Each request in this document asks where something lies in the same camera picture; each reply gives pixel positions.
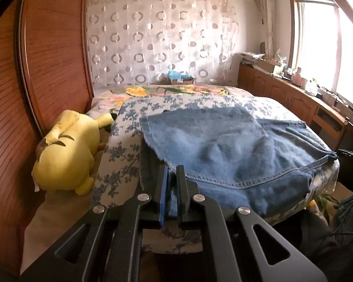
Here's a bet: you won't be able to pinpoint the yellow plush toy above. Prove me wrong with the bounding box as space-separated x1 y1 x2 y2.
32 109 116 196

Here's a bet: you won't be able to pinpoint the light blue cloth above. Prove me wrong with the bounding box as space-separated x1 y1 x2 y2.
167 70 191 82

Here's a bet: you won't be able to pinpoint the wooden framed window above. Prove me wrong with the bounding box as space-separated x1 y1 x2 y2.
288 0 353 115

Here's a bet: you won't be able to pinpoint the low wooden cabinet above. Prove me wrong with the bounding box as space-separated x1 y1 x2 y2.
238 62 353 153

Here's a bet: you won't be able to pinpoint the open cardboard box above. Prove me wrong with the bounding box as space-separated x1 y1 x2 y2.
257 59 279 74

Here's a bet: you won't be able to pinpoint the white wrapped pipe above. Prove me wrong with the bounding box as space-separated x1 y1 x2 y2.
257 0 276 54

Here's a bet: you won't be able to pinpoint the white blue floral quilt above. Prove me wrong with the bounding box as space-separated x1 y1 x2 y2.
91 94 340 255

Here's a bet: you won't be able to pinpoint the wooden headboard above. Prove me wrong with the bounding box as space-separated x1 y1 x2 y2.
0 0 95 271

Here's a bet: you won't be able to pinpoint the sheer circle-patterned curtain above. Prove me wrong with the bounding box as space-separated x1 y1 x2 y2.
86 0 240 87

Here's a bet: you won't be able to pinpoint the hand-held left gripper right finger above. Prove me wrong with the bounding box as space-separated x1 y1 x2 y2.
176 164 328 282

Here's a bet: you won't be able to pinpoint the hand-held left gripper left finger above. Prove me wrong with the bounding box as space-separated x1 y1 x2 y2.
19 164 169 282

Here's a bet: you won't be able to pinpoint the blue denim pants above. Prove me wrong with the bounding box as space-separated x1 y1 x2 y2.
139 106 339 218

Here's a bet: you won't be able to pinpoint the person's dark clothing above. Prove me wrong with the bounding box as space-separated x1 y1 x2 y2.
297 208 353 282

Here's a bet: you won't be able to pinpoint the small cardboard box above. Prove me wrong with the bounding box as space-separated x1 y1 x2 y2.
169 77 195 85

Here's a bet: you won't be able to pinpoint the bed with floral sheet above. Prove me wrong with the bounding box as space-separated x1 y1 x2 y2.
19 85 342 275

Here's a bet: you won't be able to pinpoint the stack of papers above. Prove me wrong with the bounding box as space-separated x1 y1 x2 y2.
241 52 267 64

